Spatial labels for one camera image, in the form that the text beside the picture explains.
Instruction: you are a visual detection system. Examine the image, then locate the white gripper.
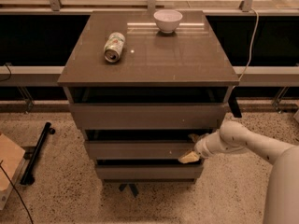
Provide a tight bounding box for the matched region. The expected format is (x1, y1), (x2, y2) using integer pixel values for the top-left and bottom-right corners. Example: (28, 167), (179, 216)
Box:
(178, 133), (222, 164)

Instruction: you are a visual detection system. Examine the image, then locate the grey drawer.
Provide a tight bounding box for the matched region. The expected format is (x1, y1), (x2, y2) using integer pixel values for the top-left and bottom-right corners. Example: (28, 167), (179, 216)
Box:
(95, 165), (203, 180)
(84, 141), (194, 160)
(70, 104), (227, 130)

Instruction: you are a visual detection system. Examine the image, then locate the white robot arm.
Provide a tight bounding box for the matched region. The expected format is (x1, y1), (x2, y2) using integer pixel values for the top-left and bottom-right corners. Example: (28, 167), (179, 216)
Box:
(178, 121), (299, 224)

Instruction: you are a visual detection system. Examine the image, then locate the grey drawer cabinet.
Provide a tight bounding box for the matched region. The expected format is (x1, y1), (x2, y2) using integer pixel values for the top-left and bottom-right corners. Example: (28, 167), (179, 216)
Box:
(58, 11), (238, 183)

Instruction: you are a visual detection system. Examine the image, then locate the grey bottom drawer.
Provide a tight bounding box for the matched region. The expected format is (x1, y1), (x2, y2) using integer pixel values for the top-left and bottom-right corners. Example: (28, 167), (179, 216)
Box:
(95, 165), (203, 180)

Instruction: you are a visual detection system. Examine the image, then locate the grey top drawer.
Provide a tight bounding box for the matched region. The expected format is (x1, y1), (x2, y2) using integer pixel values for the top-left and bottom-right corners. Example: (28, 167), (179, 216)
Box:
(70, 104), (227, 130)

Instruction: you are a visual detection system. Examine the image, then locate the green soda can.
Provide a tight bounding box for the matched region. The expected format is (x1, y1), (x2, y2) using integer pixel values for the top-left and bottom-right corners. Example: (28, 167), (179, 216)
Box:
(104, 32), (125, 63)

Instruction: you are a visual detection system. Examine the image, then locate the white ceramic bowl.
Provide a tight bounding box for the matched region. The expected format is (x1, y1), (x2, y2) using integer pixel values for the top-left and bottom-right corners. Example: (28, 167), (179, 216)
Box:
(153, 9), (183, 33)

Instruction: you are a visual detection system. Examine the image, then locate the black metal bar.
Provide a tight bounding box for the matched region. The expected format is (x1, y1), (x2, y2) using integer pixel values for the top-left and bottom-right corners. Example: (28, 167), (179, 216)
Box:
(21, 122), (55, 185)

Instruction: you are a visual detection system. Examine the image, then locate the wooden board on left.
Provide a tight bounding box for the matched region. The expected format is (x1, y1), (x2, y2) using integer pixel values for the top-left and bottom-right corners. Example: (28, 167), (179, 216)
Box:
(0, 133), (25, 192)

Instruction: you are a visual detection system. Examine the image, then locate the white hanging cable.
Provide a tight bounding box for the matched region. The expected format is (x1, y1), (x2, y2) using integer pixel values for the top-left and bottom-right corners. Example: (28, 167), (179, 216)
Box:
(237, 8), (260, 82)

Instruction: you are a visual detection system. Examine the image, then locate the black floor cable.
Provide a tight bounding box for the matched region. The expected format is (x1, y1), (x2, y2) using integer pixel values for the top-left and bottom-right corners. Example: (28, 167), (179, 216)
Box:
(0, 160), (35, 224)

